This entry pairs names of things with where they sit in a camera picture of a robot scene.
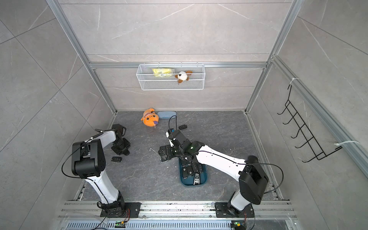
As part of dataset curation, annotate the black flip key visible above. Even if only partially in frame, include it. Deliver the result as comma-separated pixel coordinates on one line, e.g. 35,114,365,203
182,167,188,179

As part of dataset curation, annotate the teal storage box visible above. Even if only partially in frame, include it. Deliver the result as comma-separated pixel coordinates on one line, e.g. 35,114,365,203
179,159,208,186

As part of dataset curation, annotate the BMW key silver black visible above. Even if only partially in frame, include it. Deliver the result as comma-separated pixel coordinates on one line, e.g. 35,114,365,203
193,173,200,185

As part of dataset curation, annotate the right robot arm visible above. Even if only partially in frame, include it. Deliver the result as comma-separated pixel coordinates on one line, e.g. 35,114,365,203
158,129,269,213

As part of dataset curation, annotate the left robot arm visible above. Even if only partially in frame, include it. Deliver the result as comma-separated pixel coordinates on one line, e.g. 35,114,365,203
71,124,130,216

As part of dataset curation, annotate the orange plush toy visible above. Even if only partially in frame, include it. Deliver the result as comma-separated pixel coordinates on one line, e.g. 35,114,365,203
141,108,159,127

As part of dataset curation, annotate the light blue glasses case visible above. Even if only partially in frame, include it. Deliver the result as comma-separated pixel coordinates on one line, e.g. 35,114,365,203
157,111,176,119

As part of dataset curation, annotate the brown white plush dog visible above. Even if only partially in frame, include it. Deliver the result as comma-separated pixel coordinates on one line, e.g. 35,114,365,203
175,71,193,84

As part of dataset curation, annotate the yellow plush in basket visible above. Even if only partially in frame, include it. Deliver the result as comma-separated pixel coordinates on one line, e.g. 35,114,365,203
152,68,175,78

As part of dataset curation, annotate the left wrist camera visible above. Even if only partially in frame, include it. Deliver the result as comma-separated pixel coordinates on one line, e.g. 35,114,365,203
112,124,127,137

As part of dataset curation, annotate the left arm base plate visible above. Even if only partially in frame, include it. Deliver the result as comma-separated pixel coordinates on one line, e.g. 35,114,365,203
100,202,141,218

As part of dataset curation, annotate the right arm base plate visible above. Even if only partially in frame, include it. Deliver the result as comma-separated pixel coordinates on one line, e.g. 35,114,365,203
215,202,255,218

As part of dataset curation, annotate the white wire basket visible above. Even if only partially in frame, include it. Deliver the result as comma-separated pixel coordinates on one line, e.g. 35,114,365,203
136,63,206,91

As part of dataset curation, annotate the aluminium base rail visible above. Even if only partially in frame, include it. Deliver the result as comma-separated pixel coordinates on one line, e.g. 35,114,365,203
52,200,301,230

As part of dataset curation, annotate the black wall hook rack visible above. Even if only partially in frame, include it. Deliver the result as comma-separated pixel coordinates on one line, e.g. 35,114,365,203
277,85,343,163

